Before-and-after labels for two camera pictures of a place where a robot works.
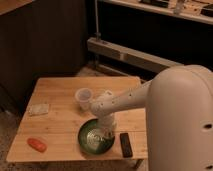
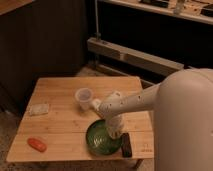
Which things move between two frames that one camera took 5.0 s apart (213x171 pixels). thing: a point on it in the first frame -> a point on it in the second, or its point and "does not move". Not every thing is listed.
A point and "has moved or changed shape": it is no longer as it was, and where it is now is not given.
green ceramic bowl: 90,141 has moved or changed shape
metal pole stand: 97,34 does not move
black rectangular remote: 126,145 does not move
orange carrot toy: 36,144 does not move
